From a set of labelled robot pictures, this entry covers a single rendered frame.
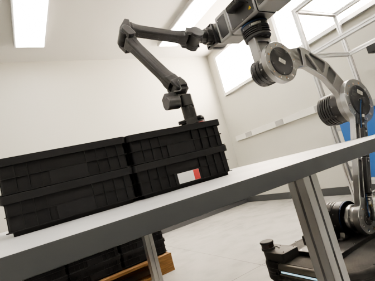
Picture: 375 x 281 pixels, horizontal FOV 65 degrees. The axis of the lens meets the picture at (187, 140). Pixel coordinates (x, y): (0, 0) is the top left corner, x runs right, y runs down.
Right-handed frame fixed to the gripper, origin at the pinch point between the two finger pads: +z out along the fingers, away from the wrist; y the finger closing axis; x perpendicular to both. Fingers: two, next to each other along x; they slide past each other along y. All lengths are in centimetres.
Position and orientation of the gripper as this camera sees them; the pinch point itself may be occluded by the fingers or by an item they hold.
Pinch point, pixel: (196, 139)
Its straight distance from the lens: 122.0
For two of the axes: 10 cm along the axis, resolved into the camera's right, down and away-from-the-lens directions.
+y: 9.3, -2.8, -2.4
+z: 2.6, 9.6, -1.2
